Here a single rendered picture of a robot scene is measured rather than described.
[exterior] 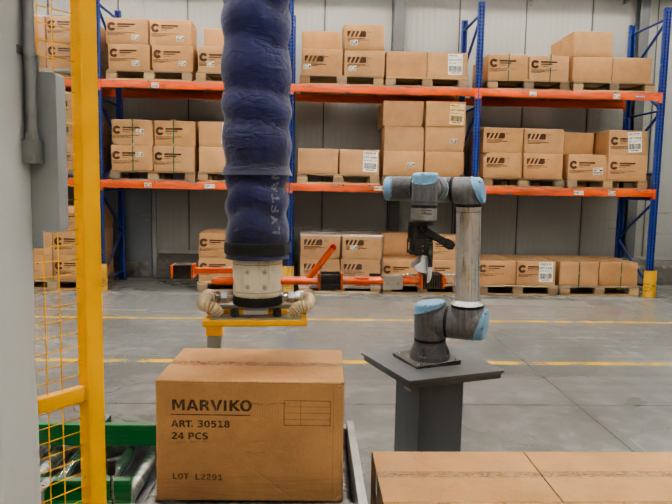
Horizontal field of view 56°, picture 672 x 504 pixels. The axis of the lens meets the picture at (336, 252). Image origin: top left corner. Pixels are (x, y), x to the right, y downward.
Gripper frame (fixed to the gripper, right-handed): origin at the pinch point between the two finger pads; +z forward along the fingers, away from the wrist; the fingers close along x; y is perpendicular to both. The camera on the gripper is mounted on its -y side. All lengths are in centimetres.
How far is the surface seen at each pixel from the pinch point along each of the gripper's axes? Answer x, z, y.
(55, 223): 96, -22, 89
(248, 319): 14, 13, 61
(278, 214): 8, -22, 52
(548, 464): -7, 71, -50
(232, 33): 10, -79, 67
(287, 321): 16, 13, 48
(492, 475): 2, 71, -26
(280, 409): 22, 40, 50
